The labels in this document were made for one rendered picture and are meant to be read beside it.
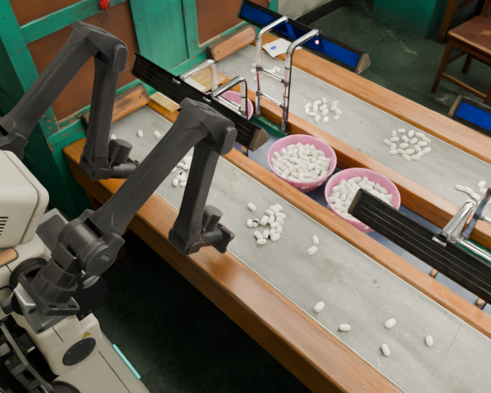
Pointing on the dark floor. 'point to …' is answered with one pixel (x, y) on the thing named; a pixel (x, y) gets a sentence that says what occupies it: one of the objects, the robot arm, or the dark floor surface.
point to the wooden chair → (478, 51)
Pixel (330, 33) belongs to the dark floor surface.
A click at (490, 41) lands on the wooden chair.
